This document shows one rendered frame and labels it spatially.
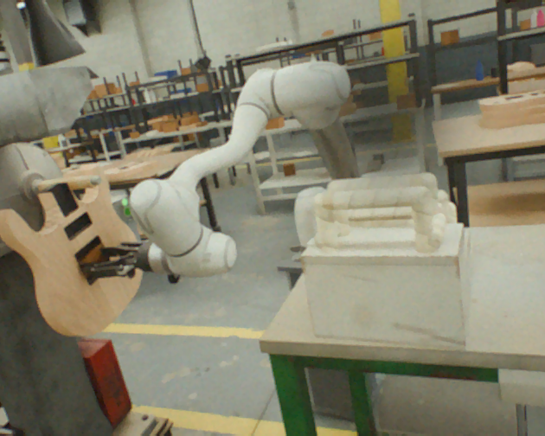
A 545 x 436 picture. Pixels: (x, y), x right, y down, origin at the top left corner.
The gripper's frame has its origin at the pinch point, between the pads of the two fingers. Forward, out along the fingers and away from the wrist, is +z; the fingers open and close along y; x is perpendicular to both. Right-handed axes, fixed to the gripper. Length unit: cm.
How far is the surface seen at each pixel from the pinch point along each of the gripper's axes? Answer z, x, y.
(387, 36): 4, -53, 691
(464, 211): -90, -77, 154
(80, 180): 0.1, 20.1, 7.1
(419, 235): -85, 10, -13
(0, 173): 18.7, 26.7, 1.6
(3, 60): 5, 52, 6
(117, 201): 17.5, 1.3, 34.4
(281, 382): -54, -21, -18
